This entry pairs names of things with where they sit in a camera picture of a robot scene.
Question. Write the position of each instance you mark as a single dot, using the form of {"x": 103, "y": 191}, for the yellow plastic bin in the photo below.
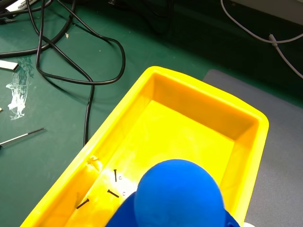
{"x": 180, "y": 123}

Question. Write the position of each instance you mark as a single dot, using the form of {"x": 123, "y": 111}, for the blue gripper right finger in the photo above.
{"x": 230, "y": 220}

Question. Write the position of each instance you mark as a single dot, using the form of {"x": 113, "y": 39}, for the green table mat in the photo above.
{"x": 59, "y": 111}

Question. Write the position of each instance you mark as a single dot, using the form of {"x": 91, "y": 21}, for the white printed label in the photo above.
{"x": 21, "y": 5}

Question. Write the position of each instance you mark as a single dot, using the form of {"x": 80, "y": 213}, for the thin metal rod tool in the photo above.
{"x": 22, "y": 136}

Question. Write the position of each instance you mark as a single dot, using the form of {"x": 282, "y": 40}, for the black screw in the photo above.
{"x": 82, "y": 204}
{"x": 112, "y": 193}
{"x": 115, "y": 176}

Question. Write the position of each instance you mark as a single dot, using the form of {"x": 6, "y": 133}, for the white flat strip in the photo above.
{"x": 9, "y": 65}

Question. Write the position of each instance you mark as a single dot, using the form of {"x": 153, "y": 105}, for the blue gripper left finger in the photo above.
{"x": 123, "y": 212}

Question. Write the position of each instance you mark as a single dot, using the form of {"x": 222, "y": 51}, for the grey textured mat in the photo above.
{"x": 279, "y": 142}

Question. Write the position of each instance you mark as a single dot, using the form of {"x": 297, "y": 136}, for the blue ball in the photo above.
{"x": 178, "y": 196}

